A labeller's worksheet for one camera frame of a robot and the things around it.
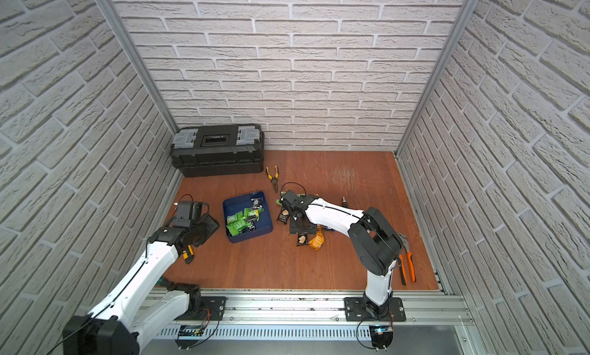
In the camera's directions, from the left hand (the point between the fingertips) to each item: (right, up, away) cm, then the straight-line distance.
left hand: (218, 219), depth 83 cm
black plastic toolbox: (-7, +27, +14) cm, 32 cm away
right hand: (+32, -5, +7) cm, 33 cm away
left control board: (-5, -35, -12) cm, 37 cm away
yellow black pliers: (+18, +14, +23) cm, 33 cm away
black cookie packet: (+23, -1, +11) cm, 26 cm away
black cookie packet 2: (+31, -9, +4) cm, 33 cm away
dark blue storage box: (+16, -4, +7) cm, 18 cm away
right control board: (+56, -34, -13) cm, 67 cm away
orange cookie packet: (+37, -10, +4) cm, 39 cm away
